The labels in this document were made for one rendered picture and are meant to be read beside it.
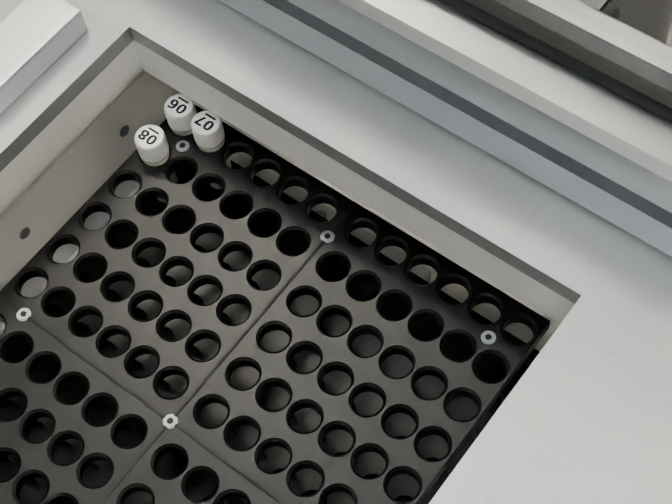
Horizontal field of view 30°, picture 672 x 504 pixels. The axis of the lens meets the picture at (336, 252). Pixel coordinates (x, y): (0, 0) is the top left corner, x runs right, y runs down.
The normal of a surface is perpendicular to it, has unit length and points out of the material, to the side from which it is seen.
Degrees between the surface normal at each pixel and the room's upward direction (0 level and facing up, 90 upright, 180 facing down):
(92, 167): 90
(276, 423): 0
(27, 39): 0
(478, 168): 0
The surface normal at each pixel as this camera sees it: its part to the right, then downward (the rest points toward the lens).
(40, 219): 0.80, 0.50
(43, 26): -0.07, -0.49
